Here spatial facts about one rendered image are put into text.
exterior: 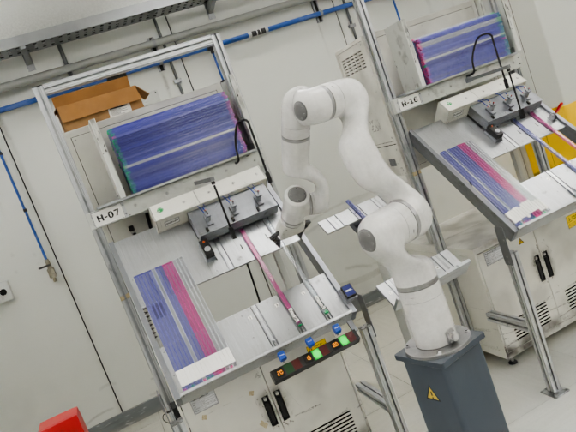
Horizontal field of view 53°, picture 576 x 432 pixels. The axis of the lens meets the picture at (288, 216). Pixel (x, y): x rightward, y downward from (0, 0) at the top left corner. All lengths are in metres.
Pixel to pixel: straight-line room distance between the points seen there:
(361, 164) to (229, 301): 2.57
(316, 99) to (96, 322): 2.68
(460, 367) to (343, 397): 0.96
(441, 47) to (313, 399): 1.70
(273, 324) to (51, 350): 2.13
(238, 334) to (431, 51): 1.61
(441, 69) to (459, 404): 1.70
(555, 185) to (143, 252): 1.76
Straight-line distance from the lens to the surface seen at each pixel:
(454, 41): 2.96
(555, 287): 3.08
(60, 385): 4.00
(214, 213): 2.30
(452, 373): 1.64
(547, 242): 3.02
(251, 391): 2.38
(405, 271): 1.57
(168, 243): 2.31
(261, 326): 2.08
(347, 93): 1.61
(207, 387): 2.01
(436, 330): 1.64
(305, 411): 2.49
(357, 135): 1.57
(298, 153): 1.78
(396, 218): 1.53
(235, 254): 2.25
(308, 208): 1.91
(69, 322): 3.90
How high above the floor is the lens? 1.39
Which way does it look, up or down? 7 degrees down
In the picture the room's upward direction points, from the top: 20 degrees counter-clockwise
